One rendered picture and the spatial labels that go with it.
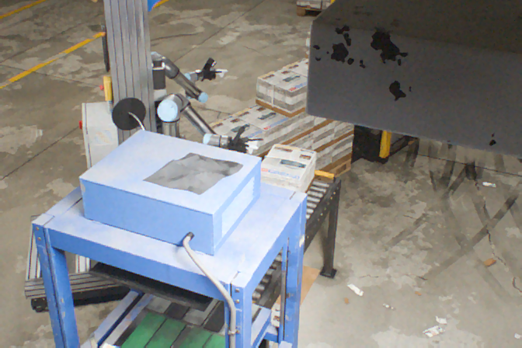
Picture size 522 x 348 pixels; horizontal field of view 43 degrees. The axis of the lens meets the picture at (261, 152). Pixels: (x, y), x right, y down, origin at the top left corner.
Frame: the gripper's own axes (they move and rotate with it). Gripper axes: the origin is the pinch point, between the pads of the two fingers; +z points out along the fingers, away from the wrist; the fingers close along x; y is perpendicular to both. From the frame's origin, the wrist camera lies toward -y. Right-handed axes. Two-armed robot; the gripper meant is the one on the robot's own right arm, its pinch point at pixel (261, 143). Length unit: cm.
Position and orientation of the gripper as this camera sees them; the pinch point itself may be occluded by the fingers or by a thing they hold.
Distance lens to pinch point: 393.0
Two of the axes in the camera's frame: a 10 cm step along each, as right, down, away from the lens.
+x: -2.0, 3.6, -9.1
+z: 9.8, 1.2, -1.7
